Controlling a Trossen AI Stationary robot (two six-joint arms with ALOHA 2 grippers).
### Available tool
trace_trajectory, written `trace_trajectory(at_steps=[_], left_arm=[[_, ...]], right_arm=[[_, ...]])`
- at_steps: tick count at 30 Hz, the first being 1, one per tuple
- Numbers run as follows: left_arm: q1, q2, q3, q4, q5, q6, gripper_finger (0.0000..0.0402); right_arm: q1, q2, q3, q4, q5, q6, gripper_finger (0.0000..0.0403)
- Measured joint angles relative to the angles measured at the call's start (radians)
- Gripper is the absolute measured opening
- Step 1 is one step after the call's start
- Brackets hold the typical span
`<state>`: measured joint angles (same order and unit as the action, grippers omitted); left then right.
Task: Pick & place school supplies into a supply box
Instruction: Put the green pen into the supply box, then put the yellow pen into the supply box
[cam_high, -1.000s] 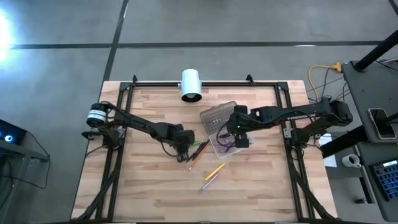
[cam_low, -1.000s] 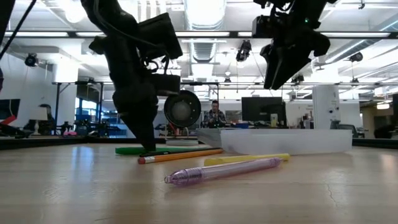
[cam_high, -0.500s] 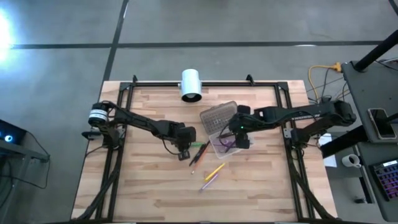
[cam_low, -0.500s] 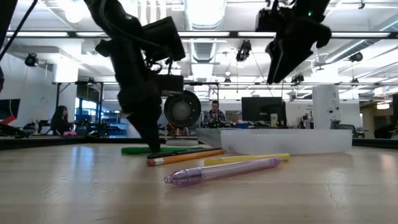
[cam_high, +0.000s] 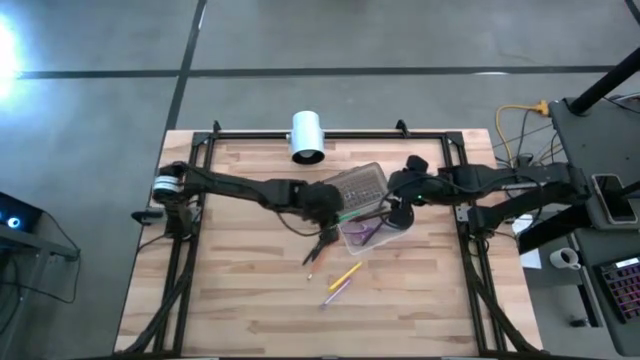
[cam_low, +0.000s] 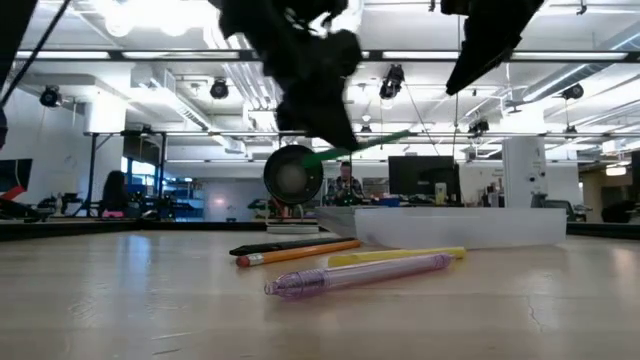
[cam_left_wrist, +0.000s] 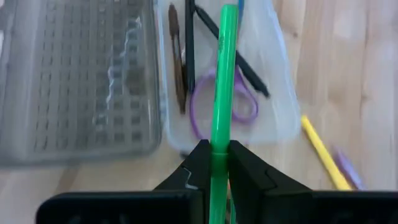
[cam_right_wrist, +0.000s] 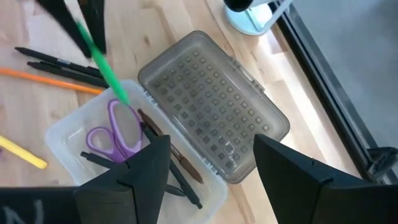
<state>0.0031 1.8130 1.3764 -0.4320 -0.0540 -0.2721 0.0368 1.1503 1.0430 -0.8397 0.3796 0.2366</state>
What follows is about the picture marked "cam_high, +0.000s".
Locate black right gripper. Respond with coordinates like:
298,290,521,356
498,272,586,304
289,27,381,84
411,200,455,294
387,168,441,232

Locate black left wrist camera cable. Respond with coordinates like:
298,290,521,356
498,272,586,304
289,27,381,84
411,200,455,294
273,210,324,238

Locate black device with blue light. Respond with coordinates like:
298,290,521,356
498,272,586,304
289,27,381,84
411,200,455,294
0,190,46,236

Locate black round pole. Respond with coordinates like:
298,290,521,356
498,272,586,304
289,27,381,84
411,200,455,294
569,46,640,117

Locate black metal beam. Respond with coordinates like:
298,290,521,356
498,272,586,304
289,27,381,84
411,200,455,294
516,179,640,255

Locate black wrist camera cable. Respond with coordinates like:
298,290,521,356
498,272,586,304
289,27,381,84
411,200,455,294
273,210,324,238
381,191,417,234

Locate backlit keyboard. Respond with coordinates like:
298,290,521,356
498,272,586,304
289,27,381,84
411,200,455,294
596,256,640,325

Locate dark grey pen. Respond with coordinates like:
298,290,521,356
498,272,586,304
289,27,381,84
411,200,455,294
355,209,396,225

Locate clear plastic supply box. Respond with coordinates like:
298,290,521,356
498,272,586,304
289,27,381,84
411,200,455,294
321,160,417,257

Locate grey equipment cart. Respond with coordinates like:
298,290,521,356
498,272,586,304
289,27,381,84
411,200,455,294
548,96,640,357

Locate grey side table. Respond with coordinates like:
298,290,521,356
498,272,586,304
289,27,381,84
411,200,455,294
0,221,83,264

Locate translucent purple pen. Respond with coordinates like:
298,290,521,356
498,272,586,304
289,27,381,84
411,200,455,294
319,277,353,310

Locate white paper sheet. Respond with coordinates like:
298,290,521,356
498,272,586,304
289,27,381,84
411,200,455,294
510,213,544,272

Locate yellow cable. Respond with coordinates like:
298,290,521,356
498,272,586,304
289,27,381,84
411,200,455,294
494,99,552,169

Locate black aluminium table frame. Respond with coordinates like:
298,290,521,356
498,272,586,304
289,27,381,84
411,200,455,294
114,119,544,357

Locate yellow pen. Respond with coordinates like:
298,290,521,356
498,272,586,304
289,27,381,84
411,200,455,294
327,260,364,293

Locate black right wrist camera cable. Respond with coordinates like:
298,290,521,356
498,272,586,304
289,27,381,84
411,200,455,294
381,191,417,234

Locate white mug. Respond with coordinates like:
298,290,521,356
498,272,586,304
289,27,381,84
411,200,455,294
548,246,583,272

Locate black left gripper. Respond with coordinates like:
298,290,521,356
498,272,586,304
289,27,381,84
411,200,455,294
298,182,346,266

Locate black cable bundle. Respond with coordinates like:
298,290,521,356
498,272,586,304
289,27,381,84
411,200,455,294
466,238,537,355
119,234,197,356

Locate black floor cables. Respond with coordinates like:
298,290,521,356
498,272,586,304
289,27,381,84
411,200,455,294
499,106,567,169

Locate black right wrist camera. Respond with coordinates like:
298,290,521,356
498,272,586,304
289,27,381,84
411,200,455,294
391,199,417,219

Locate orange pencil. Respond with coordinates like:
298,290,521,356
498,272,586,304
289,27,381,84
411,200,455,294
306,248,329,282

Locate black smartphone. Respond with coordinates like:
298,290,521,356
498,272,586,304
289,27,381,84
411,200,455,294
591,172,640,226

